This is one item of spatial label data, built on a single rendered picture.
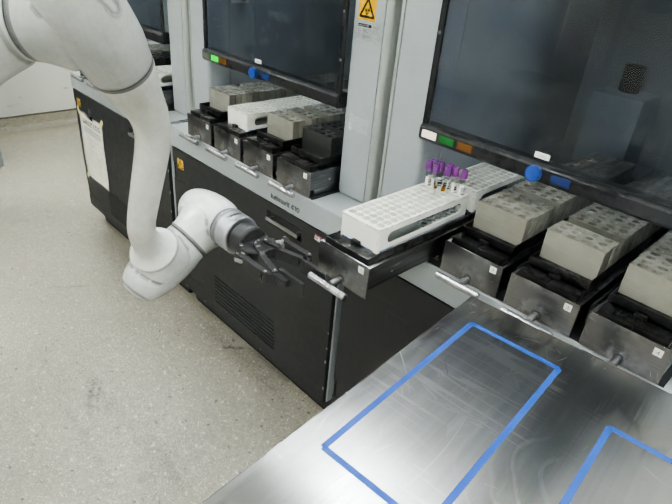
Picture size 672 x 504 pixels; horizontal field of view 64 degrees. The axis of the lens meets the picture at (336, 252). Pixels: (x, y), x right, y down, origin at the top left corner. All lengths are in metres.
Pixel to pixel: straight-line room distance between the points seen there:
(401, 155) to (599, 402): 0.70
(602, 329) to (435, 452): 0.46
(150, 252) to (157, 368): 0.89
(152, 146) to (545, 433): 0.75
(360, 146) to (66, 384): 1.24
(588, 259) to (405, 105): 0.50
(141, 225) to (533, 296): 0.75
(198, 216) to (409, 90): 0.53
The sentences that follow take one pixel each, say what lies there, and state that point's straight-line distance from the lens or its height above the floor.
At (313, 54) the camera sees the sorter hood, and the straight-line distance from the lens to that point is 1.42.
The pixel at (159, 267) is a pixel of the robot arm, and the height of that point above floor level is 0.70.
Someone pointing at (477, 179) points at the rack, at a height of 0.87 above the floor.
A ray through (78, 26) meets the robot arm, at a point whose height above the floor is 1.20.
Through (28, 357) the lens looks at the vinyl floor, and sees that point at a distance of 2.16.
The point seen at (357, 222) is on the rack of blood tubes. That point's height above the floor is 0.86.
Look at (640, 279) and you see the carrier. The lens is 1.06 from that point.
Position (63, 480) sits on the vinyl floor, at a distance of 1.75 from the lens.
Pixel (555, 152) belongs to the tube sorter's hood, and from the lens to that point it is 1.06.
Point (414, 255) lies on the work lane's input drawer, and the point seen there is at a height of 0.79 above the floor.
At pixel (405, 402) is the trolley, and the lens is 0.72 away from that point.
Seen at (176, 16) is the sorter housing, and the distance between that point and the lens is 1.99.
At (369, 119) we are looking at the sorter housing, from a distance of 1.32.
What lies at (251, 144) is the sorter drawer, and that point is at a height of 0.81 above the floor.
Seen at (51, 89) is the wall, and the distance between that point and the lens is 4.43.
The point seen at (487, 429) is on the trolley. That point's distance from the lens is 0.72.
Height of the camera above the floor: 1.32
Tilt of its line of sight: 30 degrees down
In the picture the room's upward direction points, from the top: 5 degrees clockwise
